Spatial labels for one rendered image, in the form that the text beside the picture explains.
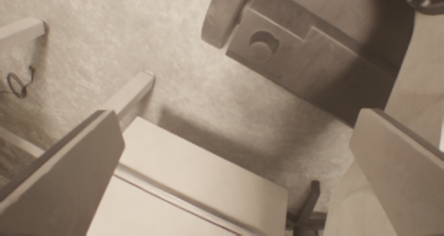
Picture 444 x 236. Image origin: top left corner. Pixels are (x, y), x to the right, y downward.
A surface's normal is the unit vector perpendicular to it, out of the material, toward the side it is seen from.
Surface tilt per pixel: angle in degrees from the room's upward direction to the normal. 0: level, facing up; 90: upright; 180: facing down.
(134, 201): 90
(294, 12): 45
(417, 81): 90
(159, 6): 0
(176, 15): 0
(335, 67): 0
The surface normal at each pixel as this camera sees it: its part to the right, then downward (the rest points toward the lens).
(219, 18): -0.25, 0.63
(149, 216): 0.35, -0.65
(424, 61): -0.87, -0.48
